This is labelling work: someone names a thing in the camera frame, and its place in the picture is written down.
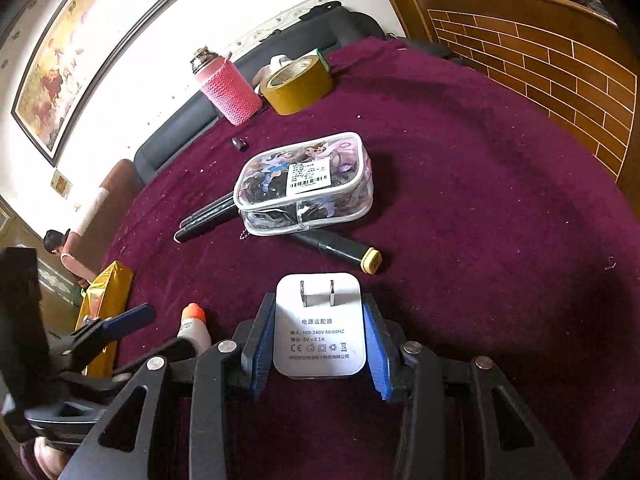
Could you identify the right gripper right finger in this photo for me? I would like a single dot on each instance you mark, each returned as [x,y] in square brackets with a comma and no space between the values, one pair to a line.
[462,420]

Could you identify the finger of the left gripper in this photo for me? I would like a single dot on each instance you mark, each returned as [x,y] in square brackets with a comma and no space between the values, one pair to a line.
[85,344]

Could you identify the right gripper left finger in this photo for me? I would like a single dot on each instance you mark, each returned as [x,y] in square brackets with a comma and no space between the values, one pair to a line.
[170,419]

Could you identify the white power adapter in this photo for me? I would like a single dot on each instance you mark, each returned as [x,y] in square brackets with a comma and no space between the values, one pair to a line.
[318,326]

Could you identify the seated person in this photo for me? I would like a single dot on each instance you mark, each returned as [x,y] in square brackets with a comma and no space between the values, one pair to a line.
[54,242]

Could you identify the brown armchair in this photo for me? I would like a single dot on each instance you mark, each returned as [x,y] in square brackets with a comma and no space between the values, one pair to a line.
[98,219]

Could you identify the white orange-capped tube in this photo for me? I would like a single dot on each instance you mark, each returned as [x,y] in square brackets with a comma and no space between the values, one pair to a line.
[193,328]

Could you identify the black yellow-capped marker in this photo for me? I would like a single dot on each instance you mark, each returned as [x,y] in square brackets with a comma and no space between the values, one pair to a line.
[366,257]

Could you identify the black marker pair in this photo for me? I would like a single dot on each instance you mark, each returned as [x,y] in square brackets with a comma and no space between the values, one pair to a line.
[207,218]

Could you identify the transparent anime pouch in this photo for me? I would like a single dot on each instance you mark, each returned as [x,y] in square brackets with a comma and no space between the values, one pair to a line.
[306,185]

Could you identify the pink knitted sleeve bottle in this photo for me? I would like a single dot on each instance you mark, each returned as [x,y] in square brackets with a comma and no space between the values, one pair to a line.
[223,84]

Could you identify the yellow tape roll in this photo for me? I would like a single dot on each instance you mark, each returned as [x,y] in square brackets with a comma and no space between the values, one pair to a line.
[298,85]

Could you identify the framed landscape painting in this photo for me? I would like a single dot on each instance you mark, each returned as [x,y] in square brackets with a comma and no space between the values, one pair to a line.
[80,43]

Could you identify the wooden cabinet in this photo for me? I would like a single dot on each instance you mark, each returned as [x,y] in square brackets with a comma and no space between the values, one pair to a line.
[572,63]

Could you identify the black leather sofa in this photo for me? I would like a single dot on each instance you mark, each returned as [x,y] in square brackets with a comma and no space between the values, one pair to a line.
[325,30]

